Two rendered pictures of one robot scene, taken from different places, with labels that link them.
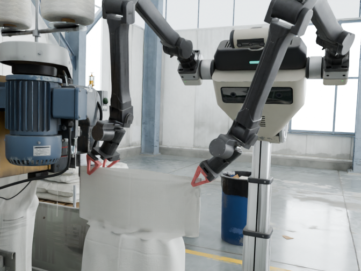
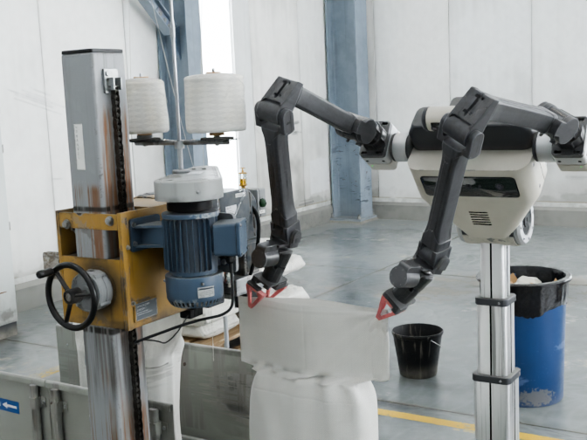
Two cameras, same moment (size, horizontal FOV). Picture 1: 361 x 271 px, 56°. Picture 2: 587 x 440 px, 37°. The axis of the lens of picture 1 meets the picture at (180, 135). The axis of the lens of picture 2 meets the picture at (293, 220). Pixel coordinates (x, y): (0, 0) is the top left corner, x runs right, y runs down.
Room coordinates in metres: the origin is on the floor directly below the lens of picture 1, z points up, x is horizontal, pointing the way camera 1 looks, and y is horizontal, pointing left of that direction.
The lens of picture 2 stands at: (-1.22, -0.22, 1.62)
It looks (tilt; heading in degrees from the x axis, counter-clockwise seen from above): 8 degrees down; 9
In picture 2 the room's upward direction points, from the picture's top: 3 degrees counter-clockwise
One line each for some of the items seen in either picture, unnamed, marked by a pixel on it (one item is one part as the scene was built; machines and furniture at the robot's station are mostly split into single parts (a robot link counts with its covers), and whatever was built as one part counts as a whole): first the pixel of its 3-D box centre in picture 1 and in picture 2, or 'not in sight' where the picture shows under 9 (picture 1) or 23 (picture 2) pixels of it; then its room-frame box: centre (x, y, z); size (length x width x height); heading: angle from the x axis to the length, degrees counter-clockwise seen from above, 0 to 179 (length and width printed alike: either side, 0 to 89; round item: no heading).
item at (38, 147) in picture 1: (34, 120); (192, 257); (0.99, 0.42, 1.21); 0.15 x 0.15 x 0.25
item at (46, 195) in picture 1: (61, 193); (183, 319); (4.16, 1.44, 0.20); 0.66 x 0.44 x 0.12; 67
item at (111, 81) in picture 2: not in sight; (113, 80); (0.99, 0.61, 1.68); 0.05 x 0.03 x 0.06; 157
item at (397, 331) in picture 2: not in sight; (417, 351); (3.73, -0.08, 0.13); 0.30 x 0.30 x 0.26
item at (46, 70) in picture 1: (34, 71); (189, 205); (0.99, 0.42, 1.35); 0.12 x 0.12 x 0.04
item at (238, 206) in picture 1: (242, 206); (523, 334); (3.39, -0.64, 0.32); 0.51 x 0.48 x 0.65; 157
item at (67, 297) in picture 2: not in sight; (70, 297); (0.86, 0.72, 1.13); 0.18 x 0.11 x 0.18; 67
